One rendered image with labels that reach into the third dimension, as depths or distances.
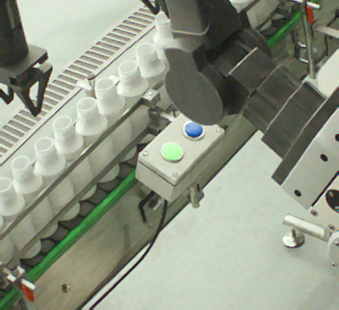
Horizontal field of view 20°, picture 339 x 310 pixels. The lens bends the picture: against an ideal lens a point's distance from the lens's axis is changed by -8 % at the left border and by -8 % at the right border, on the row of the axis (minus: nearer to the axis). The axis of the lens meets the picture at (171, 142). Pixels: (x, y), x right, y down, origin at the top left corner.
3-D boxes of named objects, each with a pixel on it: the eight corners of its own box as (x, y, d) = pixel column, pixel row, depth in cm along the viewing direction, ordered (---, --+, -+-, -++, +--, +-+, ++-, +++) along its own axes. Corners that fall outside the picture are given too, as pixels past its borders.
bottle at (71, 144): (63, 186, 188) (42, 119, 177) (91, 176, 189) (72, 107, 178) (72, 207, 183) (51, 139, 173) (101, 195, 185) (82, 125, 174)
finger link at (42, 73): (33, 132, 138) (18, 80, 132) (1, 117, 142) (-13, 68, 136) (63, 104, 142) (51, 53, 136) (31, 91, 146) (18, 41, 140)
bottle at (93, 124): (95, 189, 186) (76, 119, 175) (84, 170, 191) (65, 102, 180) (125, 177, 187) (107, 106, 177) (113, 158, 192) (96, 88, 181)
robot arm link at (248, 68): (263, 102, 104) (289, 74, 107) (187, 39, 105) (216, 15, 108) (236, 147, 111) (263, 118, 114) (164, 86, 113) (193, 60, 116)
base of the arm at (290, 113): (354, 86, 104) (318, 141, 114) (299, 38, 105) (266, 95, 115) (316, 134, 99) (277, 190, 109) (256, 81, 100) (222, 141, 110)
